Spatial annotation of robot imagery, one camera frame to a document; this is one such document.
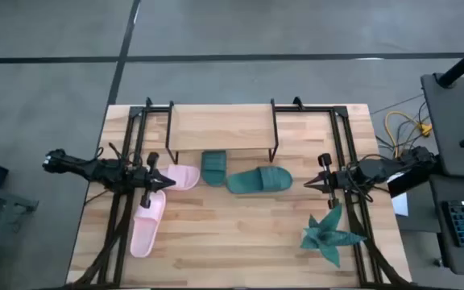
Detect black pole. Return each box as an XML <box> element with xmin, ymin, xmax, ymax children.
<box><xmin>436</xmin><ymin>35</ymin><xmax>464</xmax><ymax>89</ymax></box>

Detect grey desk with keyboard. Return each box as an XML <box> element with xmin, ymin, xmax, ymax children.
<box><xmin>429</xmin><ymin>175</ymin><xmax>464</xmax><ymax>279</ymax></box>

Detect black aluminium table frame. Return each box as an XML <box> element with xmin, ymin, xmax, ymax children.
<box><xmin>65</xmin><ymin>96</ymin><xmax>414</xmax><ymax>290</ymax></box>

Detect wooden shelf with black legs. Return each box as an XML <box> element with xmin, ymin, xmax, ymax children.
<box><xmin>165</xmin><ymin>99</ymin><xmax>280</xmax><ymax>164</ymax></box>

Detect yellow cable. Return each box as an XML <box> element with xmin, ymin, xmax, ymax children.
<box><xmin>383</xmin><ymin>111</ymin><xmax>433</xmax><ymax>159</ymax></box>

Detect green artificial plant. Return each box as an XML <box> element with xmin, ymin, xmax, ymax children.
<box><xmin>299</xmin><ymin>203</ymin><xmax>368</xmax><ymax>270</ymax></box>

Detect grey metal stand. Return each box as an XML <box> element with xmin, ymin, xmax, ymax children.
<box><xmin>0</xmin><ymin>183</ymin><xmax>39</xmax><ymax>290</ymax></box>

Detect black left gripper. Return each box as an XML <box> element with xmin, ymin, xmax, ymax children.
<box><xmin>126</xmin><ymin>151</ymin><xmax>176</xmax><ymax>209</ymax></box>

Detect white paper sheet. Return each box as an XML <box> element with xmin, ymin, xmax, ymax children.
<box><xmin>391</xmin><ymin>192</ymin><xmax>410</xmax><ymax>218</ymax></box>

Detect pink rubber slide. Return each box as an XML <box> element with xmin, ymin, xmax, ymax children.
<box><xmin>130</xmin><ymin>189</ymin><xmax>168</xmax><ymax>258</ymax></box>
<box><xmin>157</xmin><ymin>164</ymin><xmax>201</xmax><ymax>191</ymax></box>

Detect grey desk with pole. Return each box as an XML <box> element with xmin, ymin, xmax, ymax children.
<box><xmin>420</xmin><ymin>72</ymin><xmax>464</xmax><ymax>180</ymax></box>

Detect black diagonal bar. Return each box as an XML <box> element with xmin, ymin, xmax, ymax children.
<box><xmin>387</xmin><ymin>155</ymin><xmax>445</xmax><ymax>198</ymax></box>

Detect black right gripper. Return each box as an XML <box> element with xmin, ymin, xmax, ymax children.
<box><xmin>303</xmin><ymin>152</ymin><xmax>348</xmax><ymax>209</ymax></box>

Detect green rubber slide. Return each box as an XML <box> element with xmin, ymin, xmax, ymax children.
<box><xmin>226</xmin><ymin>165</ymin><xmax>293</xmax><ymax>195</ymax></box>
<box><xmin>201</xmin><ymin>150</ymin><xmax>228</xmax><ymax>187</ymax></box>

